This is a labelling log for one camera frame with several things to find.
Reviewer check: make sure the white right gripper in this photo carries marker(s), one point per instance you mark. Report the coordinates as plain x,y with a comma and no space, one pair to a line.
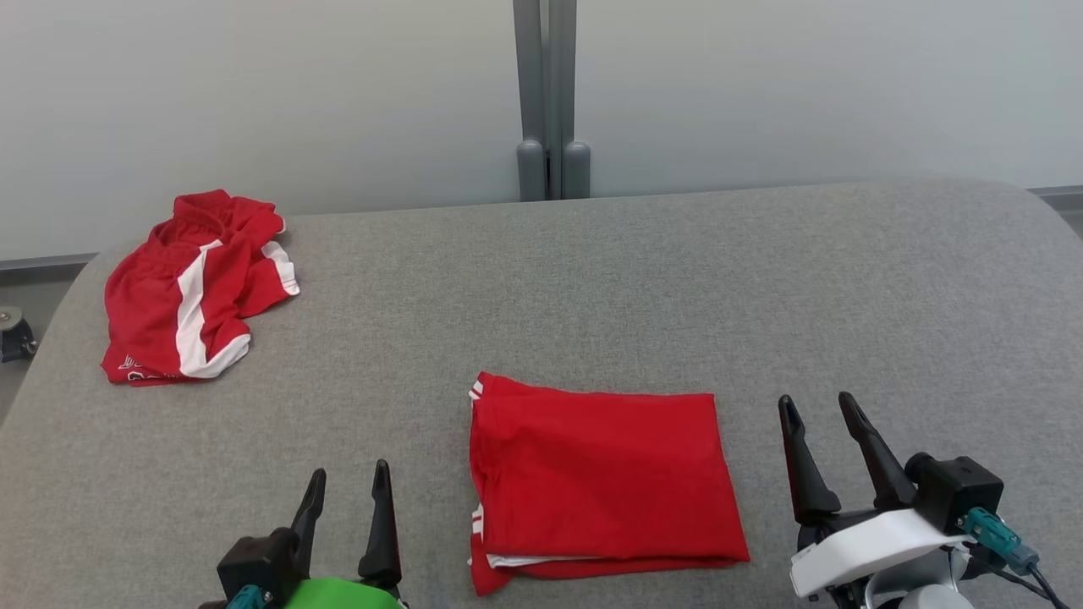
863,545

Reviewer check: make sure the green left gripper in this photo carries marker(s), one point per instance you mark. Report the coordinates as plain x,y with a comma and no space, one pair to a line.
338,596

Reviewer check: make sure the red basketball jersey shirt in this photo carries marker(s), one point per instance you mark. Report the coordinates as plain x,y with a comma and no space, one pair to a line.
601,482

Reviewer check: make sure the red white-striped shorts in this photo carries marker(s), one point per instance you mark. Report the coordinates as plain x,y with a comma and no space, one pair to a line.
144,313

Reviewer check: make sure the grey fabric sofa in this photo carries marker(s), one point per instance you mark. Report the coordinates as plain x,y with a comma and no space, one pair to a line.
592,296

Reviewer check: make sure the grey baseboard strip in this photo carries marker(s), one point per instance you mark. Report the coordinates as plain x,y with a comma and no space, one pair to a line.
1058,193
42,262

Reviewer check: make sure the metal chair base with caster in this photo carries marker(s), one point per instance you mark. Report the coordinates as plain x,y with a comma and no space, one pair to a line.
15,334

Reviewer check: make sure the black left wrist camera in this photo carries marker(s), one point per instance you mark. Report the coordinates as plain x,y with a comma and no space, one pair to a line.
258,562

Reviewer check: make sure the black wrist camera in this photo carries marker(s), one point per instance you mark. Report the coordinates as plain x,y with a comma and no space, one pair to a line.
960,491
258,562

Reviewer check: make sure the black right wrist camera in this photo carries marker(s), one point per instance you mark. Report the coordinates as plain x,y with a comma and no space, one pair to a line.
960,491

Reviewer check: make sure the grey cylindrical post cap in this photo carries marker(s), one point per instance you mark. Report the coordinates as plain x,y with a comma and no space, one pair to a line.
577,172
531,173

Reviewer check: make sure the grey partition post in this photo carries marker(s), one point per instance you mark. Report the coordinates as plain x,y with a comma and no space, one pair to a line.
550,76

